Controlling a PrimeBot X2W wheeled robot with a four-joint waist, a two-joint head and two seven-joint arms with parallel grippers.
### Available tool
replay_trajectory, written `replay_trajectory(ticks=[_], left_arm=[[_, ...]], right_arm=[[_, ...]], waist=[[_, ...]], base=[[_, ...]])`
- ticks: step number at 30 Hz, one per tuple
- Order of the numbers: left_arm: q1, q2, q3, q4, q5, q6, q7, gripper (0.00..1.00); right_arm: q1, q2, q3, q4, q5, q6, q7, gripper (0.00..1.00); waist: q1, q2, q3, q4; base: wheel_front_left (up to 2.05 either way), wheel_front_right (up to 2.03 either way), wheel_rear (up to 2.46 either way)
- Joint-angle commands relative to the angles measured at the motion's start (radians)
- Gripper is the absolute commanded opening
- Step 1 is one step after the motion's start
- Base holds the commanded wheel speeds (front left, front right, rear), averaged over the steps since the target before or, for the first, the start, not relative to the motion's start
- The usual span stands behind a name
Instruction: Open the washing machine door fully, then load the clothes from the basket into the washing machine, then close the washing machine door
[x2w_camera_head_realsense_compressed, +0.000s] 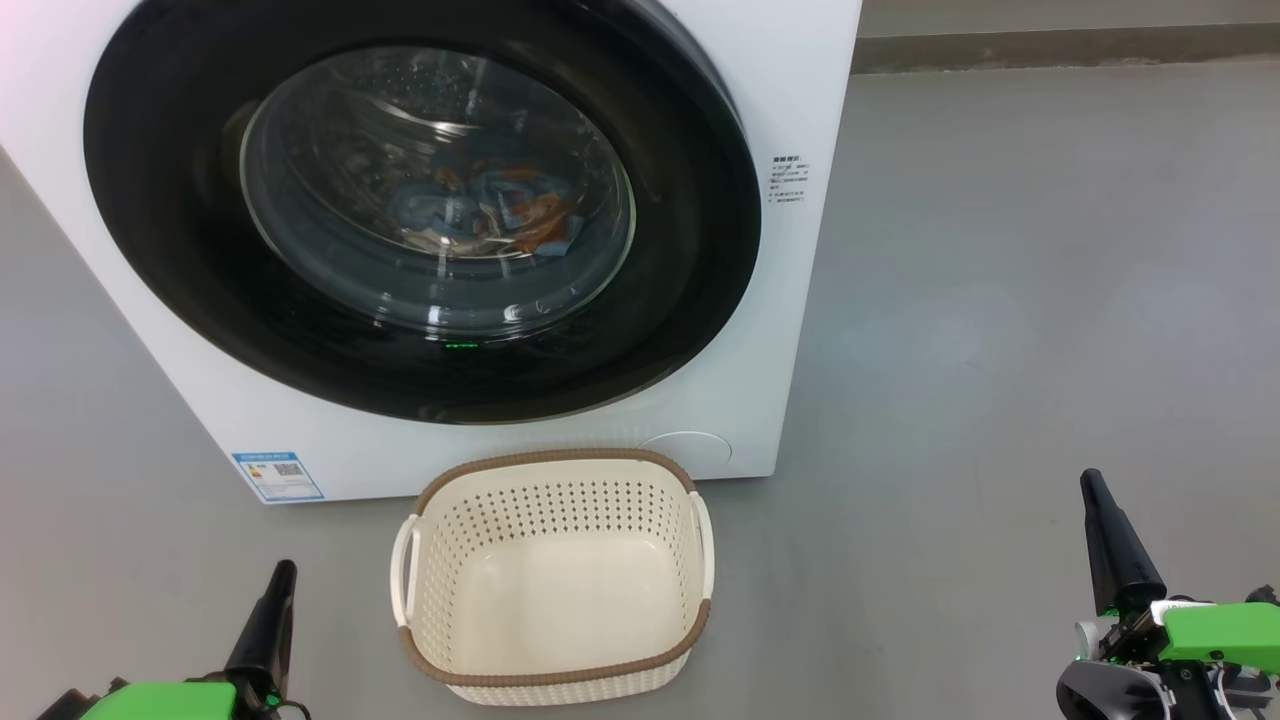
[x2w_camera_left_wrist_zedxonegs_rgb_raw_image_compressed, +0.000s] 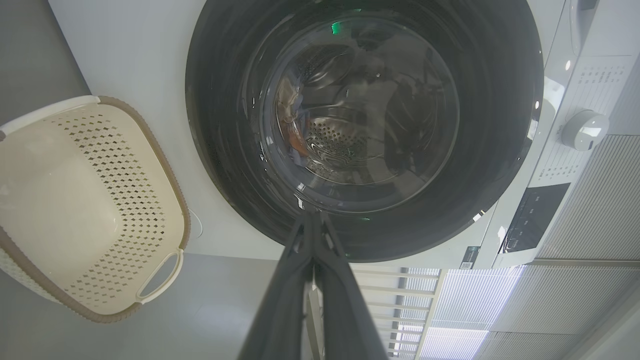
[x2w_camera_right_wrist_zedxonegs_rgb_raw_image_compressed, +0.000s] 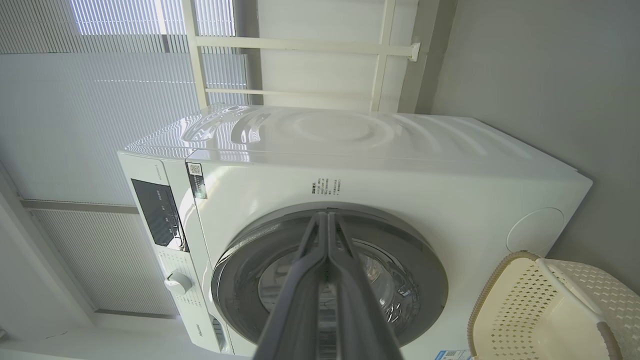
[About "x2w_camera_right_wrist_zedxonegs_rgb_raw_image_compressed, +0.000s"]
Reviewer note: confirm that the white front-load washing machine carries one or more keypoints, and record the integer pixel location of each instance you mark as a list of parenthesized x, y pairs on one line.
[(425, 180)]

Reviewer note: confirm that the black washing machine display panel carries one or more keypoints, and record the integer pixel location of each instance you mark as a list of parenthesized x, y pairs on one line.
[(157, 215)]

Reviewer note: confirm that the white round filter access cover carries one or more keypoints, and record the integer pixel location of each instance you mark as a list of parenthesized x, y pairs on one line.
[(535, 232)]

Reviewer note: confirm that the small printed text label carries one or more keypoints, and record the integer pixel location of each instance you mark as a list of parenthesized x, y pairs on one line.
[(327, 186)]

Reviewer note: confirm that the white metal pipe frame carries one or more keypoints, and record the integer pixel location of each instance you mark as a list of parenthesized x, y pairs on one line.
[(300, 46)]

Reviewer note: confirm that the stainless steel washing machine drum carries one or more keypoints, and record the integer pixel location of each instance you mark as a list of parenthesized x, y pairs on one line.
[(390, 285)]

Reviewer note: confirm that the black round washer door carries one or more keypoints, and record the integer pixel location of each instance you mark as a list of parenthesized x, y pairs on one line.
[(240, 280)]

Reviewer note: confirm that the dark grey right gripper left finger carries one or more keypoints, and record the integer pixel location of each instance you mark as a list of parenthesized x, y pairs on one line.
[(290, 320)]

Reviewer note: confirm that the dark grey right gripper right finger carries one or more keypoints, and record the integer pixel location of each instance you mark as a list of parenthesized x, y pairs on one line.
[(365, 320)]

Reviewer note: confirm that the white washing machine dial knob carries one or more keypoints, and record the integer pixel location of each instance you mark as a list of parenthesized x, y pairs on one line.
[(178, 283)]

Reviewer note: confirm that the black QR code sticker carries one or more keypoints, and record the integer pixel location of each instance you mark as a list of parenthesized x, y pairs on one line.
[(196, 181)]

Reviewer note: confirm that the blue energy label sticker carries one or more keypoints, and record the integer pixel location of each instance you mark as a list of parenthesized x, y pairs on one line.
[(452, 355)]

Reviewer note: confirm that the cream perforated laundry basket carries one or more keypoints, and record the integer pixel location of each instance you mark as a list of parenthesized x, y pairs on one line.
[(540, 320)]

